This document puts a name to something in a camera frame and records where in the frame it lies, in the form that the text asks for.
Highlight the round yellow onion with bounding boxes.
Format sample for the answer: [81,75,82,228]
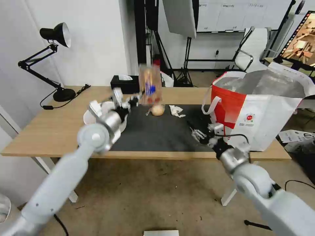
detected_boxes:
[150,105,165,116]

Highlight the black tissue box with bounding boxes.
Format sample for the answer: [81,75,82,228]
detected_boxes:
[110,74,141,94]

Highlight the black desk lamp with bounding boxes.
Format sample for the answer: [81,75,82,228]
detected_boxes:
[17,22,77,103]

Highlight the black tool on floor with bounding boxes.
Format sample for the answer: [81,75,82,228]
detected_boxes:
[243,219,272,231]

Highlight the clear plastic bottle blue label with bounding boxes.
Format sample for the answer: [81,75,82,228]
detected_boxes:
[137,64,164,107]

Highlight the black floor cable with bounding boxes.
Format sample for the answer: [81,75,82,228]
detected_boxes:
[285,180,315,195]

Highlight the computer monitor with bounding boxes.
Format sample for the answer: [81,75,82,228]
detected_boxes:
[273,10,315,72]

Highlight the black light stand tripod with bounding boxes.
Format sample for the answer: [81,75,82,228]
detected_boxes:
[172,37,195,88]

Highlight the white robot front shell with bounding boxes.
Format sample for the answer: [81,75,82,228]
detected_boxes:
[143,230,179,236]

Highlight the white bowl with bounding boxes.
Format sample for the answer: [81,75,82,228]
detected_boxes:
[83,100,128,134]

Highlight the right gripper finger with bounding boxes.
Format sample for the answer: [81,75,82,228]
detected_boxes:
[197,115,216,131]
[188,126,210,145]

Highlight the black lamp cable with switch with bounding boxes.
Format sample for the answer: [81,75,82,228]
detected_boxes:
[40,83,91,110]

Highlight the white wall board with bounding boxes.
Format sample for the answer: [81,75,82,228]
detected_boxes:
[197,0,291,34]

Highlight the black table mat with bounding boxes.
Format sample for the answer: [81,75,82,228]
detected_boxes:
[108,103,218,152]

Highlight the crumpled white tissue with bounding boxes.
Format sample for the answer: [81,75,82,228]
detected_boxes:
[169,105,186,118]

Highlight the white printed cardboard box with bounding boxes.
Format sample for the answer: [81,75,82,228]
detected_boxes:
[279,129,315,155]

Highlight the white office chair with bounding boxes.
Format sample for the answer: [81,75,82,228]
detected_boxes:
[234,26,272,73]

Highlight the white desk leg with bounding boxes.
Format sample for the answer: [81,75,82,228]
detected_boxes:
[32,156,78,204]
[220,161,259,207]

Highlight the white softbox reflector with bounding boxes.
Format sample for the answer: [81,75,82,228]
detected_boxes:
[161,0,199,39]

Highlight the red white takeout bag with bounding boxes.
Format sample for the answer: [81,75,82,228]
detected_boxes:
[201,63,315,152]

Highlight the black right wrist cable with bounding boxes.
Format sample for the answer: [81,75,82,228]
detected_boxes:
[225,134,252,163]

